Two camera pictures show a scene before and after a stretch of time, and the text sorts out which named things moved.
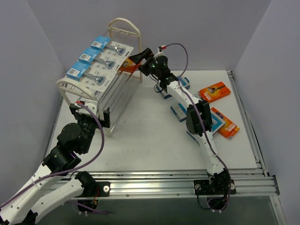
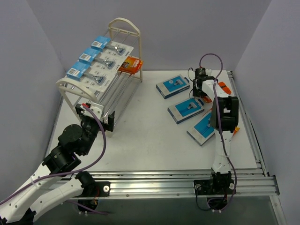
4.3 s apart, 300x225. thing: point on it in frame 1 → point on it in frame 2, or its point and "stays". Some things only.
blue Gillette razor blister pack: x=103 y=44 stays
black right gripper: x=144 y=64 → x=199 y=93
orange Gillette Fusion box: x=129 y=65 stays
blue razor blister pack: x=93 y=78 stays
